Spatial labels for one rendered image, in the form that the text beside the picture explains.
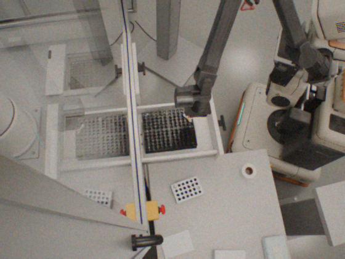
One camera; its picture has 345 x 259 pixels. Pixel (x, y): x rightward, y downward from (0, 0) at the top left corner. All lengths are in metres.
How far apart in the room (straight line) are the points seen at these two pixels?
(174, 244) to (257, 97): 1.27
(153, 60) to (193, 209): 1.51
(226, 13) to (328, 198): 1.00
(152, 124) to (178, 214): 0.41
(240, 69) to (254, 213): 1.51
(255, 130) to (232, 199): 0.79
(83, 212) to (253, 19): 2.84
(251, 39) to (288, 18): 1.79
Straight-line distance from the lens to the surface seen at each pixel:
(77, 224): 0.18
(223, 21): 0.87
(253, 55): 2.63
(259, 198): 1.31
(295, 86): 1.43
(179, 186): 1.24
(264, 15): 3.03
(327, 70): 1.12
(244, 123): 1.93
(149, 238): 0.44
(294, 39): 1.00
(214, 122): 1.16
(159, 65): 2.37
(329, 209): 1.46
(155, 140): 1.14
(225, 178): 1.28
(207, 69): 0.90
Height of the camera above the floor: 1.98
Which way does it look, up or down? 68 degrees down
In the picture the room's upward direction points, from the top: 6 degrees clockwise
